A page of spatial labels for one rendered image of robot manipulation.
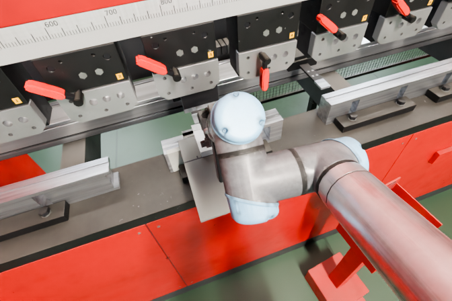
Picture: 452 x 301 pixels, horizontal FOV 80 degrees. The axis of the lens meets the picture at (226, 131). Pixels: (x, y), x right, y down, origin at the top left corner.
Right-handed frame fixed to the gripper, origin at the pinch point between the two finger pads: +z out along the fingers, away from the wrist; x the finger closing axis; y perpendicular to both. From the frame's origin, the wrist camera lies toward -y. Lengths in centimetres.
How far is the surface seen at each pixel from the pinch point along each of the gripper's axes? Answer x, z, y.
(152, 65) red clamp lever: 9.9, -17.8, 17.8
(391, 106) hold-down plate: -66, 14, -6
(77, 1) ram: 18.7, -24.7, 28.8
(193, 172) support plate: 7.9, 1.0, -6.0
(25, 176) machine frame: 86, 75, 11
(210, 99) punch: -2.0, 0.7, 11.6
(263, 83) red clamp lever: -14.4, -8.5, 10.3
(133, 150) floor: 46, 147, 13
